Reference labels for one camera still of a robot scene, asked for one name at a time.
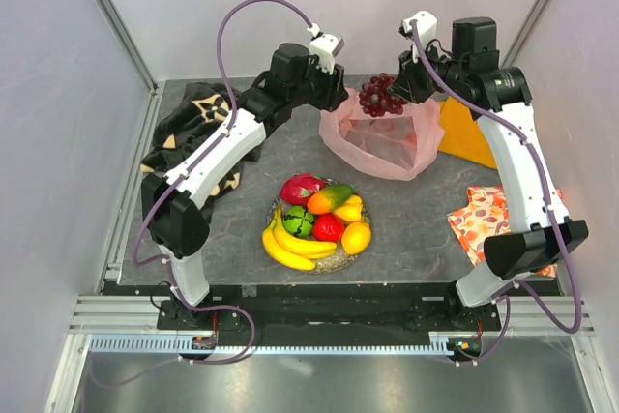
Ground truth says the grey slotted cable duct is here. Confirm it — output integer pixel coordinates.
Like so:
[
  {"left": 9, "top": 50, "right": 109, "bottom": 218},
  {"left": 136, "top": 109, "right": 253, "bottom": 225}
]
[{"left": 89, "top": 334, "right": 454, "bottom": 356}]

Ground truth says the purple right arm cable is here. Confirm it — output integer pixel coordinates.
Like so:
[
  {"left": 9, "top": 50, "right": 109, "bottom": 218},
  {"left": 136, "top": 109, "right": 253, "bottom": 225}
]
[{"left": 408, "top": 19, "right": 582, "bottom": 367}]

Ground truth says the green fake watermelon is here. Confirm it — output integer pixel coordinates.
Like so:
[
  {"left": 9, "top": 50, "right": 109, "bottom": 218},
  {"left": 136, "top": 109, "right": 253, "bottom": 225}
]
[{"left": 282, "top": 206, "right": 316, "bottom": 238}]

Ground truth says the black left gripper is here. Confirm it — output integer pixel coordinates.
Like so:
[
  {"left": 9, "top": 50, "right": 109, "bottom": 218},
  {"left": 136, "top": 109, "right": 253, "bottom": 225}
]
[{"left": 289, "top": 53, "right": 349, "bottom": 114}]

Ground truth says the orange folded cloth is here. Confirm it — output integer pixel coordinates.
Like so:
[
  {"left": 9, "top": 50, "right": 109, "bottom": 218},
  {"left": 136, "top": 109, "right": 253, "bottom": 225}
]
[{"left": 438, "top": 98, "right": 497, "bottom": 169}]

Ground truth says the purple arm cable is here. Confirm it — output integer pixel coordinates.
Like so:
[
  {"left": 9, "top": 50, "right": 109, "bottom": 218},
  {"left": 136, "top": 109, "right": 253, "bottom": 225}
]
[
  {"left": 408, "top": 19, "right": 582, "bottom": 367},
  {"left": 88, "top": 0, "right": 320, "bottom": 388}
]

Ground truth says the yellow fake banana bunch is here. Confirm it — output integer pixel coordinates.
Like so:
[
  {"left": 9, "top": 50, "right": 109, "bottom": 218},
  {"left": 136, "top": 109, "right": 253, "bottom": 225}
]
[{"left": 261, "top": 204, "right": 338, "bottom": 272}]

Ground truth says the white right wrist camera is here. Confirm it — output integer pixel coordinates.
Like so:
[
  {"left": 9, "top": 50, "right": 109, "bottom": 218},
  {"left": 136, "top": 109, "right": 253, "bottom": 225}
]
[{"left": 399, "top": 11, "right": 438, "bottom": 47}]

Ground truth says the floral patterned cloth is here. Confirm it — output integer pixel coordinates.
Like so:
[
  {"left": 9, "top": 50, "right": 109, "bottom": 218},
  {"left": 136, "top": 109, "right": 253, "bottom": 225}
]
[{"left": 447, "top": 184, "right": 564, "bottom": 279}]

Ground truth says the green yellow fake mango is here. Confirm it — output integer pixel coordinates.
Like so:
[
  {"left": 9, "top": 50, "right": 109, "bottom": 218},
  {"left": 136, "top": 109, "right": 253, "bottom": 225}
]
[{"left": 307, "top": 184, "right": 354, "bottom": 215}]

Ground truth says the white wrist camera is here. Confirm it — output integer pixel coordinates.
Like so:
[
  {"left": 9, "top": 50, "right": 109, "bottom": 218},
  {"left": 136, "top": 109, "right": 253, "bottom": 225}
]
[
  {"left": 399, "top": 11, "right": 438, "bottom": 47},
  {"left": 308, "top": 23, "right": 345, "bottom": 74}
]

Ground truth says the red fake apple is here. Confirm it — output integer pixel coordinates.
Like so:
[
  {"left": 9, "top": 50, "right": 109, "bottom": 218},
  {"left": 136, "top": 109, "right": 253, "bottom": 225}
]
[{"left": 312, "top": 213, "right": 346, "bottom": 243}]

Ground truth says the red fake dragon fruit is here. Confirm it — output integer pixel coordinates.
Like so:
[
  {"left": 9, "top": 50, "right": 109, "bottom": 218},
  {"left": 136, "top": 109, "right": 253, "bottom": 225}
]
[{"left": 280, "top": 172, "right": 327, "bottom": 207}]

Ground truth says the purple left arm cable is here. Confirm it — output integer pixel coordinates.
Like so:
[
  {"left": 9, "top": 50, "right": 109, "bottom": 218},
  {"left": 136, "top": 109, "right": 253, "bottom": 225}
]
[{"left": 88, "top": 0, "right": 320, "bottom": 388}]

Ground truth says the yellow fake lemon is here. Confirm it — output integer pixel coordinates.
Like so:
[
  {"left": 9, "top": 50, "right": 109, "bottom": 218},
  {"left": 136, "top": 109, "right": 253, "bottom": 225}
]
[{"left": 340, "top": 221, "right": 371, "bottom": 255}]

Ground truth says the pink plastic bag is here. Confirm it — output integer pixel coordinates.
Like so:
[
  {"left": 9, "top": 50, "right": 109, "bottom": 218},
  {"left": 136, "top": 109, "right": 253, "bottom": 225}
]
[{"left": 319, "top": 88, "right": 445, "bottom": 181}]

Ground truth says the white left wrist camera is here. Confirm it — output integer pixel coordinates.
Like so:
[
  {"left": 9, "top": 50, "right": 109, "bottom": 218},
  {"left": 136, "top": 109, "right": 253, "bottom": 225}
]
[{"left": 308, "top": 23, "right": 345, "bottom": 74}]

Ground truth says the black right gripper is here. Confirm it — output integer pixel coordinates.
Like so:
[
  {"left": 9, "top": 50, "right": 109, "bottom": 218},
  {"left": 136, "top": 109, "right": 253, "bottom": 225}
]
[{"left": 390, "top": 40, "right": 468, "bottom": 103}]

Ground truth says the yellow fake bell pepper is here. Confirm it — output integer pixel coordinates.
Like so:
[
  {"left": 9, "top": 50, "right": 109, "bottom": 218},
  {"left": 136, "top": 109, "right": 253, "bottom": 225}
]
[{"left": 333, "top": 194, "right": 364, "bottom": 223}]

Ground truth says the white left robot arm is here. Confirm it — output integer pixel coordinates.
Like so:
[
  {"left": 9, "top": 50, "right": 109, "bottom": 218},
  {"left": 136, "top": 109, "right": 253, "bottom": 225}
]
[{"left": 140, "top": 34, "right": 348, "bottom": 329}]

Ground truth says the red fake grape bunch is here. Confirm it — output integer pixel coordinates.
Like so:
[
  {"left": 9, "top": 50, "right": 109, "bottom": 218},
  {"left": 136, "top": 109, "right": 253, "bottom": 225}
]
[{"left": 359, "top": 74, "right": 406, "bottom": 118}]

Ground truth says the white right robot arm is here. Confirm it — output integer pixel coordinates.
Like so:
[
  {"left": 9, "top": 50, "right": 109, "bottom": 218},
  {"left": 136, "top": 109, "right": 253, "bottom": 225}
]
[{"left": 390, "top": 11, "right": 589, "bottom": 330}]

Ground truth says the black flower patterned cloth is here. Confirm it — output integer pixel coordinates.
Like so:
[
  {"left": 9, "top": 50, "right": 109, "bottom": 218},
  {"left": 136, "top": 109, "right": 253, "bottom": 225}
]
[{"left": 139, "top": 82, "right": 265, "bottom": 225}]

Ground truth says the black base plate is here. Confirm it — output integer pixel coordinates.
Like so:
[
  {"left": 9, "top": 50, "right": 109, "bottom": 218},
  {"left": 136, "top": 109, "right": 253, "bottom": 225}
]
[{"left": 157, "top": 282, "right": 500, "bottom": 333}]

